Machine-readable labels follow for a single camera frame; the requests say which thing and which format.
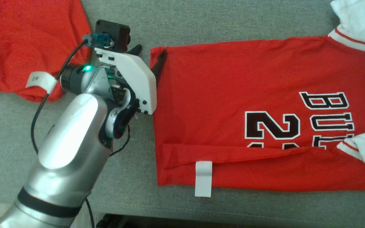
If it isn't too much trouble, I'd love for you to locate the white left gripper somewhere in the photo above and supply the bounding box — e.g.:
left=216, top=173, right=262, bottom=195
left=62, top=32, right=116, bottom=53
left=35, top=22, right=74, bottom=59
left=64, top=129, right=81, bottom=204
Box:
left=94, top=44, right=168, bottom=115

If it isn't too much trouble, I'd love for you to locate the red white basketball jersey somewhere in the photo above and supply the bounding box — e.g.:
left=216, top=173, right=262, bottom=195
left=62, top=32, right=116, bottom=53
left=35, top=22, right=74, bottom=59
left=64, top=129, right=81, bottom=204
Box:
left=150, top=0, right=365, bottom=197

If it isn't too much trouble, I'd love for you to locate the red shorts white trim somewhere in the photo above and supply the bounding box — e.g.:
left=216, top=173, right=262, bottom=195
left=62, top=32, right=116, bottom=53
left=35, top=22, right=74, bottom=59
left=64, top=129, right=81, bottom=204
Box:
left=0, top=0, right=92, bottom=102

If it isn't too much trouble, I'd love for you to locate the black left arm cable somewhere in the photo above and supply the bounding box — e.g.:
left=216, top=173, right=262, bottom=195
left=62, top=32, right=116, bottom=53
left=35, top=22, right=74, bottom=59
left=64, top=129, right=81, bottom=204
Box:
left=30, top=33, right=131, bottom=228

